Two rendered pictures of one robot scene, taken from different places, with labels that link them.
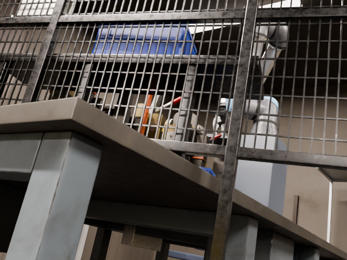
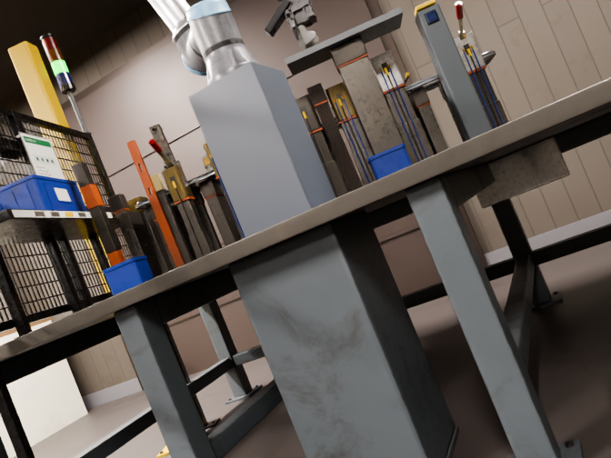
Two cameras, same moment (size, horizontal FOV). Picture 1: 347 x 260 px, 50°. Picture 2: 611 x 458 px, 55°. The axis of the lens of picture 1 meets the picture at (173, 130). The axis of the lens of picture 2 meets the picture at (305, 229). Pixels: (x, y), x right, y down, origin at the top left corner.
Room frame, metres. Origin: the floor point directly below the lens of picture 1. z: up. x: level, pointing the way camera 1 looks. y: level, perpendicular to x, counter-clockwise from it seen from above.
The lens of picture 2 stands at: (1.39, -1.96, 0.63)
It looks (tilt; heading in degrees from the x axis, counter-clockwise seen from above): 2 degrees up; 76
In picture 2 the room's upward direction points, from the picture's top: 22 degrees counter-clockwise
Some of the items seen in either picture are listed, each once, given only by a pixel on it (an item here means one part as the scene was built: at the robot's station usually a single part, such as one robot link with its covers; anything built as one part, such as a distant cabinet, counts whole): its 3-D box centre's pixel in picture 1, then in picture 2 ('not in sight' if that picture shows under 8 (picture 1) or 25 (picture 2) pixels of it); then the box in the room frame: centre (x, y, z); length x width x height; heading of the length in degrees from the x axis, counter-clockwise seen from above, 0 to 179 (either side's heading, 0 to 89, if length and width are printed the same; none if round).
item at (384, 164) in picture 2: not in sight; (391, 166); (2.08, -0.41, 0.75); 0.11 x 0.10 x 0.09; 160
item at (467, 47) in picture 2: not in sight; (482, 90); (2.53, -0.29, 0.88); 0.12 x 0.07 x 0.36; 70
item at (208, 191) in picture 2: not in sight; (223, 217); (1.66, 0.22, 0.84); 0.12 x 0.05 x 0.29; 70
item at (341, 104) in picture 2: not in sight; (357, 140); (2.12, -0.14, 0.89); 0.12 x 0.08 x 0.38; 70
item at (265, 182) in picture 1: (258, 180); (265, 152); (1.75, -0.45, 0.90); 0.20 x 0.20 x 0.40; 53
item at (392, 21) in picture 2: (223, 146); (344, 43); (2.14, -0.31, 1.16); 0.37 x 0.14 x 0.02; 160
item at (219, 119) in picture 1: (223, 115); (296, 8); (2.05, -0.27, 1.32); 0.09 x 0.08 x 0.12; 154
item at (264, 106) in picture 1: (265, 110); (213, 27); (1.75, -0.44, 1.27); 0.13 x 0.12 x 0.14; 98
